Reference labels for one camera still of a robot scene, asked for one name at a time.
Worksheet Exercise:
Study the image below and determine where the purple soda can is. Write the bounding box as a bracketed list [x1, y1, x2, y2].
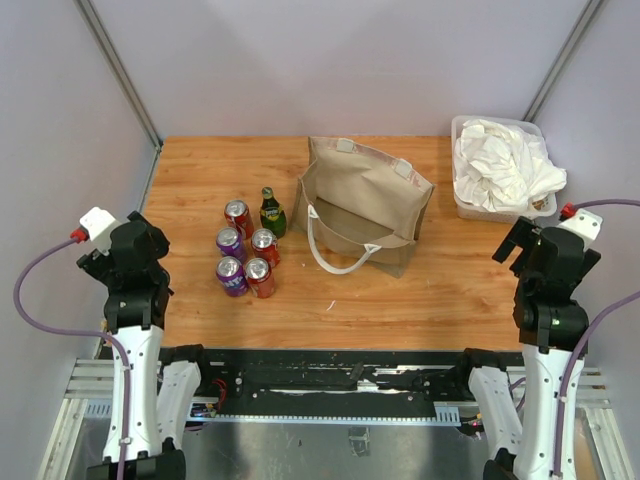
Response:
[216, 256, 249, 297]
[216, 227, 248, 265]

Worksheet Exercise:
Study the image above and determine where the red Coke can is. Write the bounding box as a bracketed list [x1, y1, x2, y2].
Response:
[224, 199, 254, 240]
[244, 258, 275, 299]
[251, 228, 280, 268]

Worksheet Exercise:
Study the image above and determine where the green glass bottle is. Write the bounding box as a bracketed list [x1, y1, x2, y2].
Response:
[260, 186, 287, 239]

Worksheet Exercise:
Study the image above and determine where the tan canvas tote bag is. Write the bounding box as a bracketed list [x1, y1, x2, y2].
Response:
[289, 137, 435, 278]

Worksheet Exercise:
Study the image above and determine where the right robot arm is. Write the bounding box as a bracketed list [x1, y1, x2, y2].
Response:
[452, 207, 602, 479]

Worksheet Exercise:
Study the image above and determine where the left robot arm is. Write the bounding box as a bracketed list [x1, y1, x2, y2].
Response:
[77, 207, 214, 479]

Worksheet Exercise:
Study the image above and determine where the white plastic basket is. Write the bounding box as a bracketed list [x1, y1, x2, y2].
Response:
[450, 115, 559, 224]

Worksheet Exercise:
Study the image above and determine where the crumpled white cloth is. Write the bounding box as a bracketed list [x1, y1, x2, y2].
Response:
[454, 118, 568, 213]

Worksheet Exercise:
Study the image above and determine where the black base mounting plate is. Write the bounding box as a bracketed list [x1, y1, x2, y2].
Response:
[159, 348, 524, 407]

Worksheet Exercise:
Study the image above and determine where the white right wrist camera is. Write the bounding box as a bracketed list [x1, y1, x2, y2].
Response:
[557, 203, 603, 249]

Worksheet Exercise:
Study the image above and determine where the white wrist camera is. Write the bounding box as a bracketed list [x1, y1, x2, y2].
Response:
[557, 203, 603, 249]
[70, 207, 121, 256]

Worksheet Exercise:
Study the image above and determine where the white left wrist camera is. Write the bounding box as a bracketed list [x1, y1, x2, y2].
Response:
[70, 207, 121, 256]

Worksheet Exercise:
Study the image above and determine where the aluminium rail frame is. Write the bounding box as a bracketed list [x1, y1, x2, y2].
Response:
[38, 345, 634, 479]

